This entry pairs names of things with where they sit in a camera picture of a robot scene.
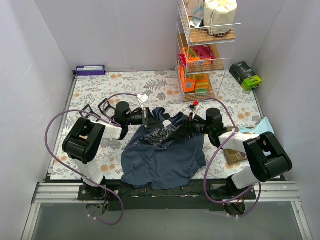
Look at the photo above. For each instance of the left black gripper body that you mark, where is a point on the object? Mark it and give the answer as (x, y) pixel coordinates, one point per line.
(145, 118)

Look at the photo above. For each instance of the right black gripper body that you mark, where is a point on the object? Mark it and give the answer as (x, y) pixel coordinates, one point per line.
(190, 126)

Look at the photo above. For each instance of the navy blue printed t-shirt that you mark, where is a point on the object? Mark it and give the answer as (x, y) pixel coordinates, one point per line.
(153, 158)

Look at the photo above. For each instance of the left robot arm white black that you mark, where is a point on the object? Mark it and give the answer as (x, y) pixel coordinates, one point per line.
(83, 141)

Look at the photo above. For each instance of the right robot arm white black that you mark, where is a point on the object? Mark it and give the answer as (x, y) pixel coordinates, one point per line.
(266, 156)

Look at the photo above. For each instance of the black display case pink brooch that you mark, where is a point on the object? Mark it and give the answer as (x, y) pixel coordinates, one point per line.
(105, 106)

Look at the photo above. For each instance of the black display case gold brooch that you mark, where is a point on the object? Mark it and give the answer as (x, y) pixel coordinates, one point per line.
(87, 112)

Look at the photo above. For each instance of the orange yellow box bottom front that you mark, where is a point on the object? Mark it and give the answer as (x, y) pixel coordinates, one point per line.
(201, 83)

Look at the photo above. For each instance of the orange box bottom left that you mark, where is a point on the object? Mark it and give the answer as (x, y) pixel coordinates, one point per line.
(189, 85)

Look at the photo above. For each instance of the cassava chips bag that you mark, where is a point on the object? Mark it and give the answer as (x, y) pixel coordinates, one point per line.
(263, 126)

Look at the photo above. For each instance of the purple flat box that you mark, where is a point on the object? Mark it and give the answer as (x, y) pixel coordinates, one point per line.
(90, 70)

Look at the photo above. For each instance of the black green box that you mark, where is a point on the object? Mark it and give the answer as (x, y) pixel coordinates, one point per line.
(245, 76)

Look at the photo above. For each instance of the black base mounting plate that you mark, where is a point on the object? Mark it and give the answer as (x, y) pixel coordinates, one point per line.
(190, 196)

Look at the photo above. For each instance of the magenta pink box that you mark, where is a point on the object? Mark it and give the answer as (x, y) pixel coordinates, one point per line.
(204, 52)

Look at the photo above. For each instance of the orange snack box upper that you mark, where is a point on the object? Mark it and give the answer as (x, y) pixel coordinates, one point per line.
(190, 54)

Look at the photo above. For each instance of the teal blue box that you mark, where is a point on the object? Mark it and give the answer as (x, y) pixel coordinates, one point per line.
(197, 20)

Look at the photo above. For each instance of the cream paper wrapped roll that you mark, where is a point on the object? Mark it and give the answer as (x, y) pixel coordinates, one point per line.
(219, 16)

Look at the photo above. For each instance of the pink white carton top shelf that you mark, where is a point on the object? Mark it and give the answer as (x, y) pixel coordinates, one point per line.
(193, 6)

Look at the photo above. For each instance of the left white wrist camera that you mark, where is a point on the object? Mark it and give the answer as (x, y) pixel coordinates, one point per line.
(142, 98)

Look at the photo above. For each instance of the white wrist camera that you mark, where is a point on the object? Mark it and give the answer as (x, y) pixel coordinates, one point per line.
(194, 107)
(142, 98)

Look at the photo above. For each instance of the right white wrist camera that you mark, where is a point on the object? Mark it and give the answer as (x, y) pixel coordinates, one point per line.
(194, 107)

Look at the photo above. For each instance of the white wire shelf rack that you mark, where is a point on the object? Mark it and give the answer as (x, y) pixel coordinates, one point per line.
(222, 48)

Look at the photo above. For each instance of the aluminium rail frame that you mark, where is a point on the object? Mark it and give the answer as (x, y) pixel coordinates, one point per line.
(57, 214)

